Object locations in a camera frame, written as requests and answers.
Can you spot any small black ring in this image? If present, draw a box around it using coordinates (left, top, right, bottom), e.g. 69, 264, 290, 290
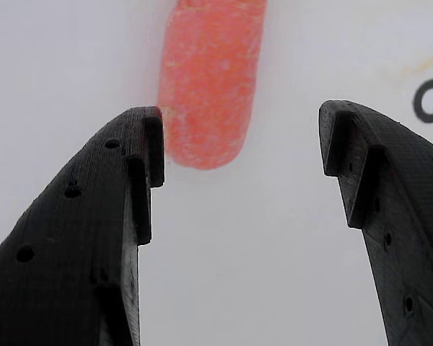
413, 79, 433, 123

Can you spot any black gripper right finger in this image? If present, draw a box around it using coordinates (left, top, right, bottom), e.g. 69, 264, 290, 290
318, 99, 433, 346

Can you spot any white paper sheet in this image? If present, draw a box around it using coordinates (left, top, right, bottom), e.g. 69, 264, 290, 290
0, 0, 433, 346

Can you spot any small orange snack piece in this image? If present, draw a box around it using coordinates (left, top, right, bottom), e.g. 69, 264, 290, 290
157, 0, 268, 171

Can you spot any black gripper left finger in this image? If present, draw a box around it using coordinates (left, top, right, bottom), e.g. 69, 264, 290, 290
0, 106, 166, 346

